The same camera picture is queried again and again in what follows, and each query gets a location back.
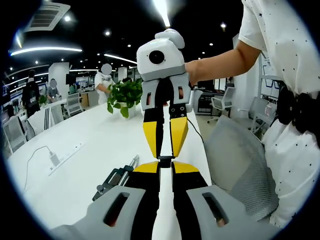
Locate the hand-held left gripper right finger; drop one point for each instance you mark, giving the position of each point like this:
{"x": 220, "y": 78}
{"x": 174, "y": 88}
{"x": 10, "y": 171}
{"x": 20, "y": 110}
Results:
{"x": 220, "y": 212}

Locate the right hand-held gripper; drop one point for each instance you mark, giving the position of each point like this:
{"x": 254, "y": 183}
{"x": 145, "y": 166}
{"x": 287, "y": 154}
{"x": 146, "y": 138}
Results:
{"x": 162, "y": 57}

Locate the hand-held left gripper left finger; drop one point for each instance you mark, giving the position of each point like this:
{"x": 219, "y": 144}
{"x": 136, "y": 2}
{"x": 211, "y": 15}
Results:
{"x": 117, "y": 207}

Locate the black metal vise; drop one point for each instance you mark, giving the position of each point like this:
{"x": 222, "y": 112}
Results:
{"x": 115, "y": 178}

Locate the person's right forearm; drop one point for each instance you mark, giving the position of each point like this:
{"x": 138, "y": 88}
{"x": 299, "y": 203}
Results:
{"x": 220, "y": 62}

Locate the green potted plant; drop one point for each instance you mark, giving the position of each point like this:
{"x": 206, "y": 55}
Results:
{"x": 125, "y": 93}

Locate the grey mesh office chair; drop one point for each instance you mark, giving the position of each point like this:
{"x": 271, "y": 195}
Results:
{"x": 237, "y": 155}

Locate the long white table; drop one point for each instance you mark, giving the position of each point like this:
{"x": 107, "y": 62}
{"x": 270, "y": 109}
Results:
{"x": 100, "y": 140}

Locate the white office chair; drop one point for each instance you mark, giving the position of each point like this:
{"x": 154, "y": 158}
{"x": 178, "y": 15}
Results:
{"x": 223, "y": 100}
{"x": 74, "y": 103}
{"x": 262, "y": 112}
{"x": 13, "y": 135}

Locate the white recessed power strip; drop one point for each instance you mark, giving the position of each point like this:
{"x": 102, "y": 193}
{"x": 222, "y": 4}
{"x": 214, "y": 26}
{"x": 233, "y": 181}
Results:
{"x": 70, "y": 153}

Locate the person's body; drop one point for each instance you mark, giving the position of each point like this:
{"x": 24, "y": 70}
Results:
{"x": 285, "y": 160}

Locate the chair with striped jacket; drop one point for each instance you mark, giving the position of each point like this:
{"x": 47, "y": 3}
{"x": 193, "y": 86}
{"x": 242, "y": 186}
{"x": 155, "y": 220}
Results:
{"x": 42, "y": 120}

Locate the black waist belt pack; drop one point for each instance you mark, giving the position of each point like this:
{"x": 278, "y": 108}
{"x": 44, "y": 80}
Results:
{"x": 297, "y": 110}

